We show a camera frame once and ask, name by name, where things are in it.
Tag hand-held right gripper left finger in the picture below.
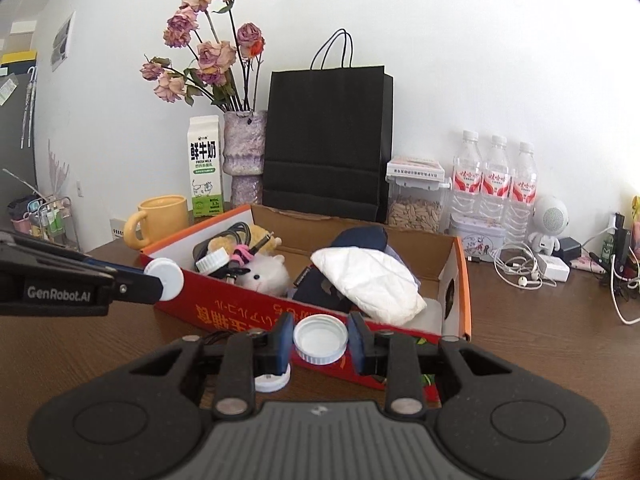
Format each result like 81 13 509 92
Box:
129 316 296 417

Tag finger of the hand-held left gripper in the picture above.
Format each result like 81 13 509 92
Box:
85 258 148 276
109 274 163 307

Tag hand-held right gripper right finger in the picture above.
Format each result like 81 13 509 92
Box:
347 311 511 417

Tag white round cap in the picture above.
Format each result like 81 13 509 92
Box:
144 258 184 302

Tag wide white ribbed lid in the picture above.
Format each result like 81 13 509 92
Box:
292 314 349 366

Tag white tissue packet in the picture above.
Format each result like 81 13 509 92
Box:
310 246 428 326

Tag red cardboard box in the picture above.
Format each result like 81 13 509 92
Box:
139 203 473 391

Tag white ribbed jar lid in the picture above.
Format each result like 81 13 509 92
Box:
195 250 231 276

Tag black braided charging cable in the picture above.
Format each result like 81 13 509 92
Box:
222 242 256 286

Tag navy zip case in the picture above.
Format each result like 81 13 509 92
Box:
330 226 403 267

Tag black usb cable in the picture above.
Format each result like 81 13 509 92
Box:
192 222 276 261

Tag white lid with printed label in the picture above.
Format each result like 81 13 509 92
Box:
254 362 292 394

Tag yellow ceramic mug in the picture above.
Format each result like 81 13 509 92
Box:
123 195 190 252

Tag dark cloth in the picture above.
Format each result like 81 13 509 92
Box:
291 264 353 313

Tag metal storage rack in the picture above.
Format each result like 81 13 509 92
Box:
7 192 81 253

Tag white and yellow plush hamster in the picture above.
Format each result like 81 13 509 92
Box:
207 223 292 295

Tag white milk carton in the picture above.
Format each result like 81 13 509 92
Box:
186 115 223 218

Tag white printed tin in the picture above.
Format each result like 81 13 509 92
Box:
448 212 506 263

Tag clear seed jar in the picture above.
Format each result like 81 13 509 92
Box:
385 156 451 233

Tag purple textured vase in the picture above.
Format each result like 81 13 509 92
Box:
222 110 268 207

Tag dark grey cabinet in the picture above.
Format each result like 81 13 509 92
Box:
0 72 38 221

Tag white earphones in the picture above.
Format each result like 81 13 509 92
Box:
492 242 558 291

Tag black paper bag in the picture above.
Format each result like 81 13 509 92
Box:
261 29 394 223

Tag white charger block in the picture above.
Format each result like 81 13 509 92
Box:
536 254 571 283

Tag white robot speaker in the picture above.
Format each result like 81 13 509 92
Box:
527 195 572 255

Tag black power adapter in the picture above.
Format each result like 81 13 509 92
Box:
557 237 583 261

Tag dried rose bouquet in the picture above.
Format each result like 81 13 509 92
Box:
140 0 266 113

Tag black phone stand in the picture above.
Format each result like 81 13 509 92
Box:
589 212 640 301

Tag wall photo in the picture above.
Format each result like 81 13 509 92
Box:
50 10 77 72

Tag white charging cable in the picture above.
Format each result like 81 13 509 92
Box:
595 212 640 327

